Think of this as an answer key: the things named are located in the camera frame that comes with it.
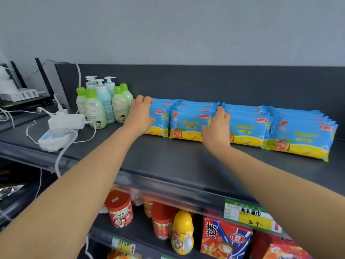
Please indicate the person's left hand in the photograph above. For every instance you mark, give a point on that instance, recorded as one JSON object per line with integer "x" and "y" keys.
{"x": 138, "y": 115}

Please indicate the person's right hand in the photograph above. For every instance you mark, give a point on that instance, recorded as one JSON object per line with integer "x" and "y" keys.
{"x": 217, "y": 132}

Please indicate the dark grey shelf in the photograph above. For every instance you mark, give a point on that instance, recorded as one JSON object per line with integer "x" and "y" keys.
{"x": 175, "y": 159}

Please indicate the rows of blue wipe packets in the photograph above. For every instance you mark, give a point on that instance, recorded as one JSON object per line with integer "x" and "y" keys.
{"x": 296, "y": 137}

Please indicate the person's left forearm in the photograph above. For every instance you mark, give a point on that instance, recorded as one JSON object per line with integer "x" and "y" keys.
{"x": 67, "y": 202}

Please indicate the person's right forearm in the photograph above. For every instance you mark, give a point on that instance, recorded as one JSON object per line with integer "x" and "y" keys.
{"x": 291, "y": 199}

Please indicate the red blue snack box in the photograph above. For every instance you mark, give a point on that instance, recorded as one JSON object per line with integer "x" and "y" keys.
{"x": 277, "y": 249}
{"x": 223, "y": 240}

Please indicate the blue pump lotion bottle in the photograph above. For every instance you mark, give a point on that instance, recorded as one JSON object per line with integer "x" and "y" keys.
{"x": 105, "y": 105}
{"x": 90, "y": 81}
{"x": 110, "y": 84}

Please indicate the white orange snack can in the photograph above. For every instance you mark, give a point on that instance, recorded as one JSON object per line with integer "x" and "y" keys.
{"x": 137, "y": 200}

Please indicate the white plastic device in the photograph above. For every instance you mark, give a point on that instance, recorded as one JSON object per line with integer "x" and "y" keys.
{"x": 54, "y": 141}

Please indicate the green yellow price tag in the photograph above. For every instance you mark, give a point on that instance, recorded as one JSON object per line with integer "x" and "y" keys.
{"x": 123, "y": 245}
{"x": 250, "y": 217}

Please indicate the orange lidded clear jar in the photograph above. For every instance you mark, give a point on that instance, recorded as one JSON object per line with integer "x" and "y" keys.
{"x": 148, "y": 209}

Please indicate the red white snack can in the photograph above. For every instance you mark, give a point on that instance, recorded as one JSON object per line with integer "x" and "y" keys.
{"x": 120, "y": 210}

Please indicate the yellow plastic bottle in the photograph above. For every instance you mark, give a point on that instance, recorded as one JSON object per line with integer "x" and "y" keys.
{"x": 182, "y": 234}

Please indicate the white vented device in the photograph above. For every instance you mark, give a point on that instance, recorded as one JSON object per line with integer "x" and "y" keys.
{"x": 21, "y": 94}

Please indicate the orange green snack bag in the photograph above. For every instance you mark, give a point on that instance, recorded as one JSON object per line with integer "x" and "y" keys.
{"x": 121, "y": 255}

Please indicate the silver foil bag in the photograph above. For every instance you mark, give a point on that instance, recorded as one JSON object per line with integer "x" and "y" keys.
{"x": 9, "y": 190}

